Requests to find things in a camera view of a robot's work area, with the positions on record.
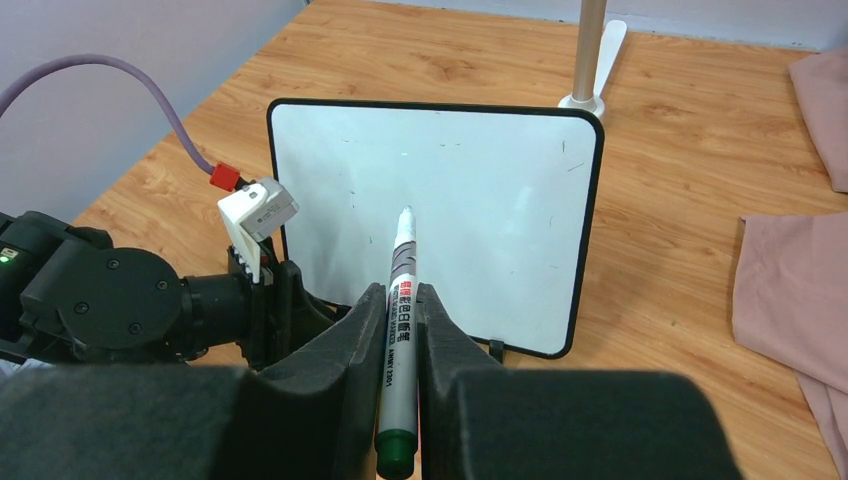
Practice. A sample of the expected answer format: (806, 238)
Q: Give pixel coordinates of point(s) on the pink shorts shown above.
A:
(790, 289)

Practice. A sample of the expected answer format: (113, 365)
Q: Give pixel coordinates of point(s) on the white rack foot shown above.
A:
(613, 36)

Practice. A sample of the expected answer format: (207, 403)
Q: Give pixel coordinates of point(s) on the green whiteboard marker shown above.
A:
(396, 440)

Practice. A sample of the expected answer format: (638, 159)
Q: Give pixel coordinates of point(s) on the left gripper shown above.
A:
(282, 316)

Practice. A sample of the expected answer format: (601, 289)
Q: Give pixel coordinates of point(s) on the clothes rack pole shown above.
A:
(590, 29)

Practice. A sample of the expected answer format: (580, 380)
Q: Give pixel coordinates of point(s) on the white whiteboard black frame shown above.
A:
(503, 198)

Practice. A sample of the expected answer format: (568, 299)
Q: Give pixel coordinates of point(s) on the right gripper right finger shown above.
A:
(482, 420)

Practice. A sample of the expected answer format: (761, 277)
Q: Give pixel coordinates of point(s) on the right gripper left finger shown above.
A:
(310, 416)

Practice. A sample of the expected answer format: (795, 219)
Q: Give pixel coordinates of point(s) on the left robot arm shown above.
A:
(70, 295)

